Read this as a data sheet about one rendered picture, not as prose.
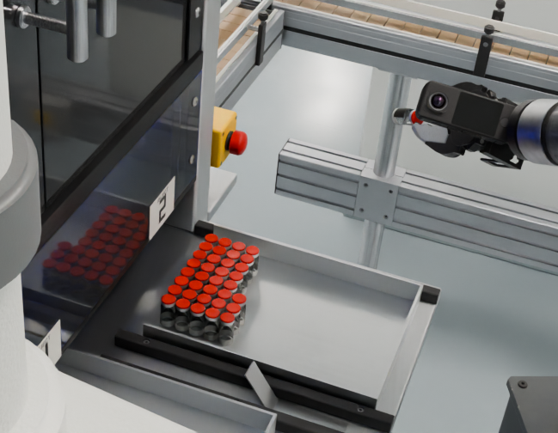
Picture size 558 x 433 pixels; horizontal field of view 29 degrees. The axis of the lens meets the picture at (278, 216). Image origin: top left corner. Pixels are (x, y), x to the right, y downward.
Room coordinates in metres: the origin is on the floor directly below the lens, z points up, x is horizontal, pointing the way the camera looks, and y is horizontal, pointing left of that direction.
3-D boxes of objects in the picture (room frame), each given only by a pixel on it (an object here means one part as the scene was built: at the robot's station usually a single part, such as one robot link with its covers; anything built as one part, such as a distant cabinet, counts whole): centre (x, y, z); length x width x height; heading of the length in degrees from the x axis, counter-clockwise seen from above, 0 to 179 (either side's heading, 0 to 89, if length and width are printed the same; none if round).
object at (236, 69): (1.80, 0.19, 0.92); 0.69 x 0.16 x 0.16; 164
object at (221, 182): (1.51, 0.16, 0.87); 0.14 x 0.13 x 0.02; 74
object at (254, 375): (1.00, -0.05, 0.91); 0.14 x 0.03 x 0.06; 74
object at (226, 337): (1.13, 0.06, 0.91); 0.02 x 0.02 x 0.05
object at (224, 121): (1.49, 0.13, 1.00); 0.08 x 0.07 x 0.07; 74
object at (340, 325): (1.19, -0.03, 0.90); 0.34 x 0.26 x 0.04; 74
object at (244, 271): (1.21, 0.06, 0.91); 0.18 x 0.02 x 0.05; 164
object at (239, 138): (1.48, 0.08, 1.00); 0.04 x 0.04 x 0.04; 74
